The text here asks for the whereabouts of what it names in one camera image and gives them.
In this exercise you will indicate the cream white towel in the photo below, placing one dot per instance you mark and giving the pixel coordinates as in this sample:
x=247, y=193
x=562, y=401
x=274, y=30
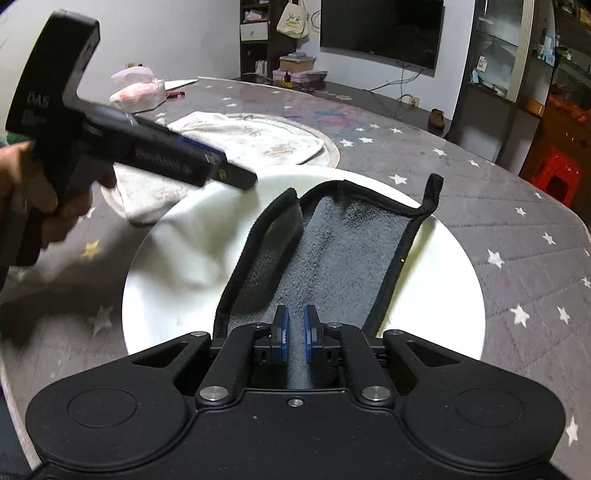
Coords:
x=258, y=138

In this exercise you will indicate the grey star print tablecloth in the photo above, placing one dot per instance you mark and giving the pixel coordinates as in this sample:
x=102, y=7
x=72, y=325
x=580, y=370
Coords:
x=461, y=194

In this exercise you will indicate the glass display cabinet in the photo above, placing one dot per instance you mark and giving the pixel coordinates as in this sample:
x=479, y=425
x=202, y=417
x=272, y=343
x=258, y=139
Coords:
x=475, y=120

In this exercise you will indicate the cream tote bag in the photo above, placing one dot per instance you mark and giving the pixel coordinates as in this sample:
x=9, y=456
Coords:
x=293, y=23

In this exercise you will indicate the bag of oranges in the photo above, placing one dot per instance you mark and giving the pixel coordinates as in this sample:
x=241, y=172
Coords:
x=568, y=104

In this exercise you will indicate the dark shelf unit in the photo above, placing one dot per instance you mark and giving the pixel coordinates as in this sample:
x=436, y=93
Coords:
x=251, y=55

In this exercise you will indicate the black wall television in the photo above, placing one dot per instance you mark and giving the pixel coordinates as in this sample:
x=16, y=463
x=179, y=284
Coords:
x=378, y=27

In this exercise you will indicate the stack of cardboard boxes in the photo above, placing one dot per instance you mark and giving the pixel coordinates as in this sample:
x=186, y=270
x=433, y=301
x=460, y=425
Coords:
x=295, y=64

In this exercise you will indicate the orange box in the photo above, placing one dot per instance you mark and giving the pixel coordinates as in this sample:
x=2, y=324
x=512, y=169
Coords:
x=535, y=107

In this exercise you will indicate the small red object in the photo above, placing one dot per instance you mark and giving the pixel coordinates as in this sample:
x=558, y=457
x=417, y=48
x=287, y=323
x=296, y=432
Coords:
x=175, y=95

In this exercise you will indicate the pink tissue pack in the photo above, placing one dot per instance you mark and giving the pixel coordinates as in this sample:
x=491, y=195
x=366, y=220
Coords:
x=138, y=92

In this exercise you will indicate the person's left hand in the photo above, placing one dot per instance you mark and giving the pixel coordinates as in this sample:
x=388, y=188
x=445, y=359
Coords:
x=21, y=175

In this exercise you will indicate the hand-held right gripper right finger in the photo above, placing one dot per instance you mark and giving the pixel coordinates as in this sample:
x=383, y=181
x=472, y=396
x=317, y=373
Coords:
x=310, y=339

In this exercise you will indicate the brown shoe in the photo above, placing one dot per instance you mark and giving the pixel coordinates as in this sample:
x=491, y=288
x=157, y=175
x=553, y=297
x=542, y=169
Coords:
x=436, y=120

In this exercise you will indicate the round cream rimmed mat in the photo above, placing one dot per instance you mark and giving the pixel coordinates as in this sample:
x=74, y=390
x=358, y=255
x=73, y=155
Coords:
x=331, y=154

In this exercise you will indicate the brown wooden cabinet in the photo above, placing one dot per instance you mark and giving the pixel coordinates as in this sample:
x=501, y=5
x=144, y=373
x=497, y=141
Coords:
x=568, y=129

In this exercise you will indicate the white pointed flat object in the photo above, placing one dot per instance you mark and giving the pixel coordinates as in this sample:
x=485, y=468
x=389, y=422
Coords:
x=178, y=84

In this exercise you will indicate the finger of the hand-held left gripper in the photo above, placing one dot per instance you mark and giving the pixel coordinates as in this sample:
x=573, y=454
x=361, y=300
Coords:
x=203, y=147
x=235, y=177

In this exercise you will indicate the grey yellow cleaning cloth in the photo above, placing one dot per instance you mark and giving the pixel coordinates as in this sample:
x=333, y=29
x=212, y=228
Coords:
x=341, y=258

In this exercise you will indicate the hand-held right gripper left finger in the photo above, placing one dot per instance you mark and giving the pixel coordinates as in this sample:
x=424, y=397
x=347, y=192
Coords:
x=281, y=339

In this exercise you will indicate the white round plate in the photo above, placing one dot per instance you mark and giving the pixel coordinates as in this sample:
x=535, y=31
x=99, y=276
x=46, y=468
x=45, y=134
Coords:
x=184, y=258

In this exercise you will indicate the red plastic stool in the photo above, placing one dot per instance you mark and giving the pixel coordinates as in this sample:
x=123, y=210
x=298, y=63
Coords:
x=554, y=161

